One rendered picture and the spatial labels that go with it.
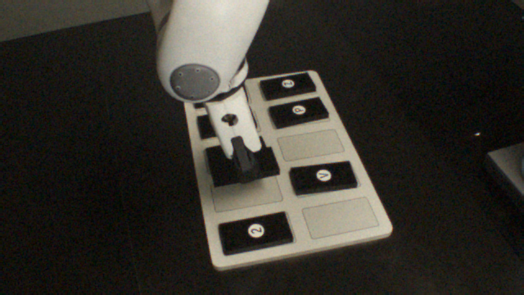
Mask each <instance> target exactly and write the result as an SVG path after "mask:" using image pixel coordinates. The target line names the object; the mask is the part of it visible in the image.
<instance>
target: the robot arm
mask: <svg viewBox="0 0 524 295"><path fill-rule="evenodd" d="M145 2H146V4H147V6H148V9H149V11H150V13H151V16H152V19H153V20H154V23H155V27H156V34H157V46H156V71H157V74H158V77H159V80H160V82H161V84H162V86H163V87H164V90H165V91H166V92H167V93H169V94H170V95H171V96H172V97H174V98H176V99H178V100H180V101H183V102H191V103H195V102H202V103H203V105H204V108H205V110H206V111H207V114H208V116H209V118H210V121H211V124H212V126H213V128H214V131H215V133H216V137H217V139H218V140H219V143H220V146H222V148H223V150H224V153H225V155H226V157H227V158H229V159H232V158H233V161H234V165H235V166H234V168H236V171H237V174H238V178H239V179H240V182H241V184H246V183H250V182H253V181H255V180H258V179H261V177H262V175H261V173H260V168H259V166H258V163H257V160H256V158H254V155H253V152H257V151H259V150H260V147H261V144H260V140H259V137H258V134H257V131H256V128H255V123H254V120H253V117H252V114H251V110H250V107H249V106H248V103H247V100H246V96H245V93H244V90H243V87H242V86H243V84H244V83H245V81H246V73H247V62H246V57H245V54H246V51H248V49H249V47H250V45H251V42H252V40H253V38H254V37H255V33H256V31H257V29H258V28H259V26H260V22H261V20H262V17H264V14H265V12H266V9H267V6H268V5H269V0H145ZM246 152H248V154H250V157H247V155H246ZM237 157H238V159H239V161H238V159H237Z"/></svg>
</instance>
